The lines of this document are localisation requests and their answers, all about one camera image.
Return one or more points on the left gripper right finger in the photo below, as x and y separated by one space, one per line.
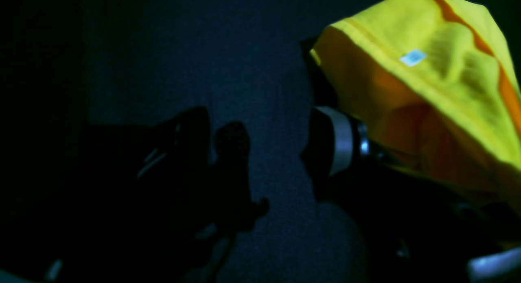
417 231

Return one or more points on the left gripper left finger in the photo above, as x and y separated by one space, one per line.
157 204

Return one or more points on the yellow t-shirt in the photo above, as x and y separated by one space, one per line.
435 85

